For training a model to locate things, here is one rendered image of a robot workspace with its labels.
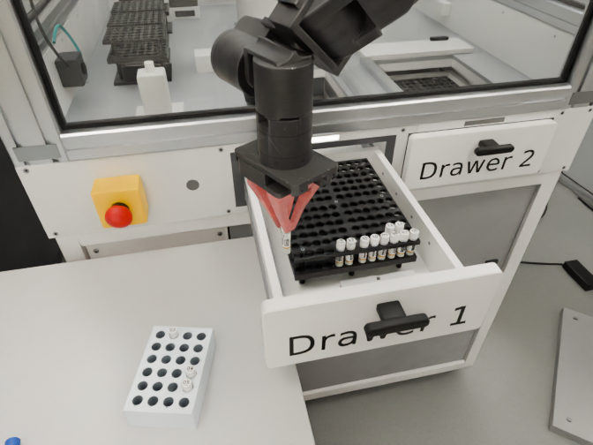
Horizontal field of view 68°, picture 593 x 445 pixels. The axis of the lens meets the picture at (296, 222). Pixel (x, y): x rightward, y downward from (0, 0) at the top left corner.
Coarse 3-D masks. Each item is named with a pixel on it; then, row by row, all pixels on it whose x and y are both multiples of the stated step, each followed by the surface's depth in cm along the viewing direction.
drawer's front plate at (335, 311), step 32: (352, 288) 49; (384, 288) 49; (416, 288) 50; (448, 288) 51; (480, 288) 53; (288, 320) 48; (320, 320) 50; (352, 320) 51; (448, 320) 55; (480, 320) 57; (288, 352) 52; (320, 352) 54; (352, 352) 55
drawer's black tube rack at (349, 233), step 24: (360, 168) 75; (336, 192) 68; (360, 192) 68; (312, 216) 64; (336, 216) 68; (360, 216) 64; (384, 216) 64; (312, 240) 60; (336, 240) 64; (312, 264) 60; (360, 264) 60; (384, 264) 61
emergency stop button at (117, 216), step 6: (108, 210) 66; (114, 210) 66; (120, 210) 66; (126, 210) 67; (108, 216) 66; (114, 216) 66; (120, 216) 67; (126, 216) 67; (108, 222) 67; (114, 222) 67; (120, 222) 67; (126, 222) 68
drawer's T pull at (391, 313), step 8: (384, 304) 50; (392, 304) 50; (400, 304) 50; (384, 312) 49; (392, 312) 49; (400, 312) 49; (384, 320) 48; (392, 320) 48; (400, 320) 48; (408, 320) 48; (416, 320) 48; (424, 320) 48; (368, 328) 47; (376, 328) 47; (384, 328) 47; (392, 328) 47; (400, 328) 48; (408, 328) 48
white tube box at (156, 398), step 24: (168, 336) 60; (192, 336) 60; (144, 360) 57; (168, 360) 58; (192, 360) 58; (144, 384) 55; (168, 384) 54; (192, 384) 54; (144, 408) 52; (168, 408) 52; (192, 408) 52
